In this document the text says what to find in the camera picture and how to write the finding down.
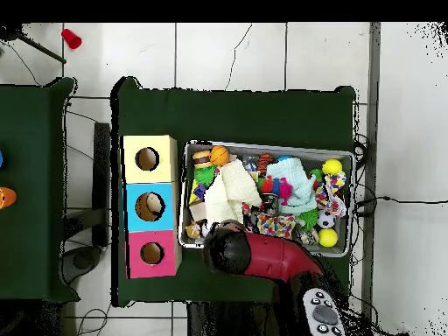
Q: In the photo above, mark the cream muslin cloth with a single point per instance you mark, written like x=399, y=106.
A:
x=234, y=189

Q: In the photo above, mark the clear plastic packet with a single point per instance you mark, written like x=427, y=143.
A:
x=250, y=164

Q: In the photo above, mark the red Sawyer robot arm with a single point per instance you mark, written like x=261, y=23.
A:
x=273, y=257

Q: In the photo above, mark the wooden box with three holes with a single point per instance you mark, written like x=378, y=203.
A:
x=164, y=217

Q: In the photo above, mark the shallow clear mesh bin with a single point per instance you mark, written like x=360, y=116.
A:
x=308, y=155

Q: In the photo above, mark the orange toy basketball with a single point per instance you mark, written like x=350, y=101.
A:
x=219, y=155

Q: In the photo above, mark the toy burger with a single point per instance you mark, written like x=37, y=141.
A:
x=202, y=160

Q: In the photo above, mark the multicolour spiky caterpillar toy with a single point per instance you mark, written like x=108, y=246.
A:
x=280, y=187

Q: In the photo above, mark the colourful dotted cloth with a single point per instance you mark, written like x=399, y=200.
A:
x=276, y=225

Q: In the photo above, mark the dark green tablecloth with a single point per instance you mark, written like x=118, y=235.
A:
x=227, y=115

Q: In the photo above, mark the mint muslin cloth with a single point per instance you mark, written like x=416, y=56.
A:
x=294, y=171

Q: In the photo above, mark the white colourful patterned cloth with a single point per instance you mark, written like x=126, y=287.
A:
x=330, y=196

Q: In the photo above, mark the small soccer ball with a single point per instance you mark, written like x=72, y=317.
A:
x=326, y=219

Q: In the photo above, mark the yellow ball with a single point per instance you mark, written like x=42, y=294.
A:
x=331, y=166
x=328, y=237

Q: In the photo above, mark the black upright stand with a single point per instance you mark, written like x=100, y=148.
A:
x=101, y=182

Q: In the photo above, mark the grey rounded base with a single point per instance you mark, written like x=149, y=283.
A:
x=82, y=262

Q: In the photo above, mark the side table with green cloth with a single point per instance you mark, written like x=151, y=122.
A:
x=28, y=192

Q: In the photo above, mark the red plastic cup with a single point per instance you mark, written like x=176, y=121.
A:
x=71, y=39

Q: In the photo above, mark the orange toy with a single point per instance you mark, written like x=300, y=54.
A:
x=7, y=197

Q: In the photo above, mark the black tripod leg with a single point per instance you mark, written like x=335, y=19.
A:
x=42, y=48

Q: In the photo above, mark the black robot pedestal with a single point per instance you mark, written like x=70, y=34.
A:
x=227, y=322

